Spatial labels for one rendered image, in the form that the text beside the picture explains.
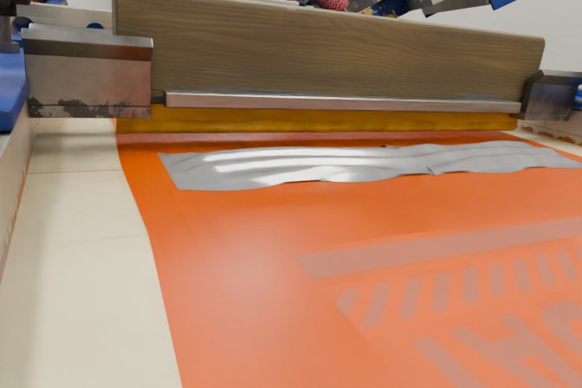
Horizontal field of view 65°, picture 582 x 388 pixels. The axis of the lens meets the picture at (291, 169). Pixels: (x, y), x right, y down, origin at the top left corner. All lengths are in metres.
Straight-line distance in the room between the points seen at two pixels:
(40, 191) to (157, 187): 0.06
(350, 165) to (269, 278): 0.15
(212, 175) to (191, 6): 0.12
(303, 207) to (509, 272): 0.10
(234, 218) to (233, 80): 0.15
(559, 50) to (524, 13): 0.31
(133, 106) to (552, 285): 0.25
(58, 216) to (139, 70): 0.12
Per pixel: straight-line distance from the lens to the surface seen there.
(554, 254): 0.25
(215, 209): 0.23
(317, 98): 0.36
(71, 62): 0.31
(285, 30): 0.35
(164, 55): 0.33
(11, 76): 0.32
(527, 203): 0.32
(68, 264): 0.19
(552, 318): 0.20
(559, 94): 0.55
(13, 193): 0.22
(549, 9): 2.81
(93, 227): 0.21
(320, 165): 0.30
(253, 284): 0.17
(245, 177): 0.27
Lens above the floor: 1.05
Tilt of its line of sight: 18 degrees down
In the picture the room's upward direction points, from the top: 6 degrees clockwise
